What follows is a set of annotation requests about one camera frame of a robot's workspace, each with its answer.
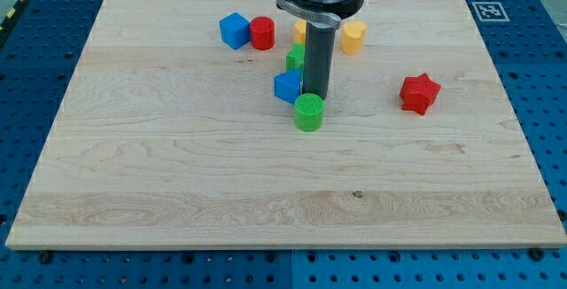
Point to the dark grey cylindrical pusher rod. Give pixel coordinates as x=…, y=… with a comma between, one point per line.
x=318, y=57

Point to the red star block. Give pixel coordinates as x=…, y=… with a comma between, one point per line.
x=418, y=93

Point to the yellow block behind rod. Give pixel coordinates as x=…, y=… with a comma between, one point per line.
x=299, y=31

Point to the green block behind rod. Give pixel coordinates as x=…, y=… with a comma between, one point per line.
x=295, y=57

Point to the yellow heart block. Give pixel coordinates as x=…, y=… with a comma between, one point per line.
x=352, y=36

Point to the blue wedge block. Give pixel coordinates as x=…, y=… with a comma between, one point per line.
x=287, y=86

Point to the red cylinder block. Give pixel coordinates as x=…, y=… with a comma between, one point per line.
x=262, y=33

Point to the green cylinder block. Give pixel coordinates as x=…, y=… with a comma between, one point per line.
x=308, y=112

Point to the blue cube block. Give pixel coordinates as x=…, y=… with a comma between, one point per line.
x=235, y=30

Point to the white fiducial marker tag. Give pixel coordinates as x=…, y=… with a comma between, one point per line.
x=489, y=11

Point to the light wooden board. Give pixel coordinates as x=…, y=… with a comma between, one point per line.
x=168, y=139

